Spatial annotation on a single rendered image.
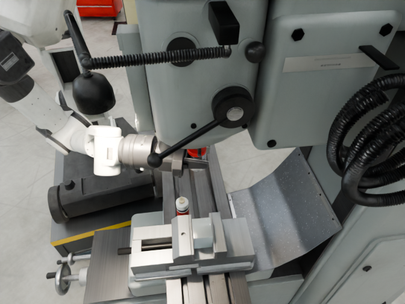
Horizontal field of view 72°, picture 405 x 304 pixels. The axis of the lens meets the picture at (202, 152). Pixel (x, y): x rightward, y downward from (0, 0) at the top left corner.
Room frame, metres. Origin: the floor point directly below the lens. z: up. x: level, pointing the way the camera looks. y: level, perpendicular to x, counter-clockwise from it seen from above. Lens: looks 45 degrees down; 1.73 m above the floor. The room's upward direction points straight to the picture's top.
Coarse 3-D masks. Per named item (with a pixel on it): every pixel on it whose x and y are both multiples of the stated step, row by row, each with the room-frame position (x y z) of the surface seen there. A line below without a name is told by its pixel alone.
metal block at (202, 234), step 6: (192, 222) 0.41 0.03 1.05; (198, 222) 0.41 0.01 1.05; (204, 222) 0.41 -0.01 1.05; (210, 222) 0.41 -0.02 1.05; (192, 228) 0.39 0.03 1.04; (198, 228) 0.39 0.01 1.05; (204, 228) 0.39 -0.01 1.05; (210, 228) 0.39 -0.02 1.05; (198, 234) 0.37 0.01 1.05; (204, 234) 0.37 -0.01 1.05; (210, 234) 0.37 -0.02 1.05; (198, 240) 0.36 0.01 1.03; (204, 240) 0.36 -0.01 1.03; (210, 240) 0.36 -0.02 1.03; (198, 246) 0.36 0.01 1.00; (204, 246) 0.36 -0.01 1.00; (210, 246) 0.36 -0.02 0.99
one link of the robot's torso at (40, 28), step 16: (0, 0) 0.68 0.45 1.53; (16, 0) 0.69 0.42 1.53; (32, 0) 0.70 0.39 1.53; (48, 0) 0.73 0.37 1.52; (64, 0) 0.78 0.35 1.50; (0, 16) 0.67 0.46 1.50; (16, 16) 0.67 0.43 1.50; (32, 16) 0.68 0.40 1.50; (48, 16) 0.71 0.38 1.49; (16, 32) 0.67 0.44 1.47; (32, 32) 0.67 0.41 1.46; (48, 32) 0.71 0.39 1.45; (64, 32) 0.90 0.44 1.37
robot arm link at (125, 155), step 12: (96, 144) 0.50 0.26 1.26; (108, 144) 0.49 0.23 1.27; (120, 144) 0.50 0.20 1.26; (132, 144) 0.49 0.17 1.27; (96, 156) 0.48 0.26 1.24; (108, 156) 0.47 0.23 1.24; (120, 156) 0.47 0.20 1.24; (132, 156) 0.46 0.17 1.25; (96, 168) 0.46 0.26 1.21; (108, 168) 0.46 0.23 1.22; (120, 168) 0.48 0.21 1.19; (132, 168) 0.47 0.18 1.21
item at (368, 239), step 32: (352, 128) 0.51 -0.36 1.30; (320, 160) 0.57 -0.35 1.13; (384, 160) 0.39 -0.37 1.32; (384, 192) 0.37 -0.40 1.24; (352, 224) 0.37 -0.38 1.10; (384, 224) 0.35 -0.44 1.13; (320, 256) 0.39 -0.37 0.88; (352, 256) 0.35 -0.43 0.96; (384, 256) 0.35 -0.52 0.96; (320, 288) 0.35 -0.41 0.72; (352, 288) 0.34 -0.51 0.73; (384, 288) 0.36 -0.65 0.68
